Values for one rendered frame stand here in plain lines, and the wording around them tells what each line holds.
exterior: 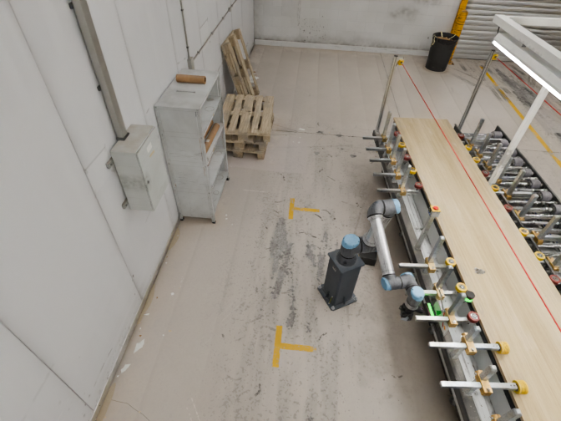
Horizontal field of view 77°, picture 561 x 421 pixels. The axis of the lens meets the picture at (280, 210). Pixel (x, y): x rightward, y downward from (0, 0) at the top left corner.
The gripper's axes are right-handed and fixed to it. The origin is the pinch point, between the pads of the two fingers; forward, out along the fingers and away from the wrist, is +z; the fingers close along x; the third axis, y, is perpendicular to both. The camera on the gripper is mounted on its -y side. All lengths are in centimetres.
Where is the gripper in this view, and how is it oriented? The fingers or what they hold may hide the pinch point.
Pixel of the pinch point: (406, 319)
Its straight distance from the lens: 288.5
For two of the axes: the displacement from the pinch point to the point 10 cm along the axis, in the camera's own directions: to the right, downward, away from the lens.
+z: -0.3, 7.2, 7.0
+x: -0.2, 7.0, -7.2
